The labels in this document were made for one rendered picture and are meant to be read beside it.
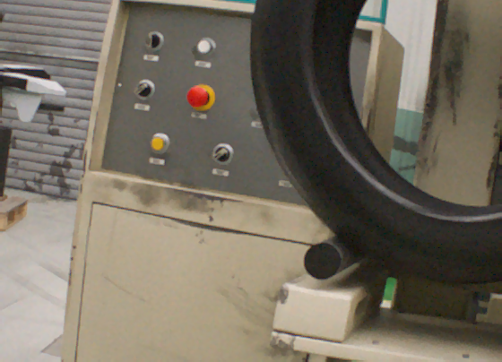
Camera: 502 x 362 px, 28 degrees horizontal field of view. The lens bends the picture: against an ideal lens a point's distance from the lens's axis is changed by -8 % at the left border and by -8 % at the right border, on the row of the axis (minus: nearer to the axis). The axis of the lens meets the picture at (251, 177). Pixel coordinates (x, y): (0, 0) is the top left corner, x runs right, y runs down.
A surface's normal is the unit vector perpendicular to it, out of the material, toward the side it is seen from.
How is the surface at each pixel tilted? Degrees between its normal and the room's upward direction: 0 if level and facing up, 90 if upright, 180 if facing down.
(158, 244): 90
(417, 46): 90
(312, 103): 95
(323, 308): 90
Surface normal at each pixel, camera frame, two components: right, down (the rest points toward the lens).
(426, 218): -0.29, 0.19
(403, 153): -0.07, 0.04
